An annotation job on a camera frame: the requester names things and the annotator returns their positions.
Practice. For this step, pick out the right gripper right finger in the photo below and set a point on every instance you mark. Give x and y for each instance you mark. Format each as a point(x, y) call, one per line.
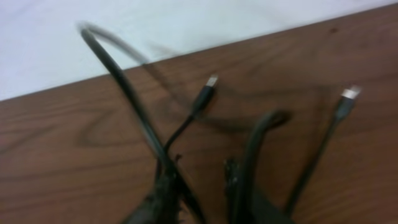
point(245, 202)

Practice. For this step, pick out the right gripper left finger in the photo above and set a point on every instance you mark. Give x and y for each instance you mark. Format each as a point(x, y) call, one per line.
point(162, 204)

